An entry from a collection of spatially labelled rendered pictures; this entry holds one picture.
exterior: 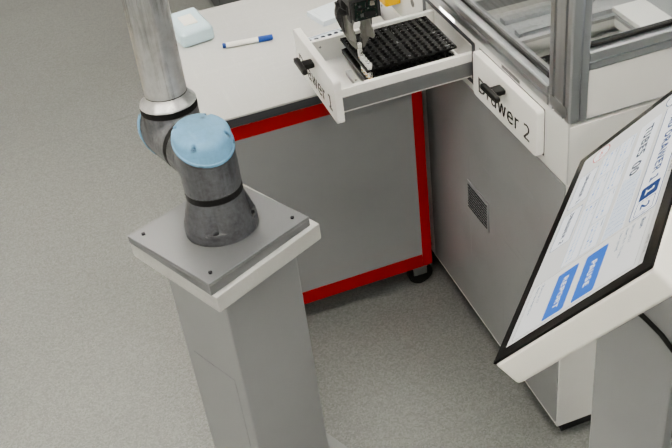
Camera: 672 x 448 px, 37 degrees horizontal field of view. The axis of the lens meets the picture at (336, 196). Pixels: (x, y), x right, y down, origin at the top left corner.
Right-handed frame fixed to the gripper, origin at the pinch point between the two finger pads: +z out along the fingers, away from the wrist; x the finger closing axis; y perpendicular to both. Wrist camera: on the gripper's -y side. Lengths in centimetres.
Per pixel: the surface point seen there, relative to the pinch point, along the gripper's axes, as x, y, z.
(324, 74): -10.8, 6.8, 2.1
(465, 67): 21.4, 11.1, 7.6
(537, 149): 22, 44, 10
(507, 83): 21.4, 31.5, 1.1
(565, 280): -6, 101, -11
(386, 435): -14, 33, 94
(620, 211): 5, 98, -17
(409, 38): 13.3, -2.0, 3.9
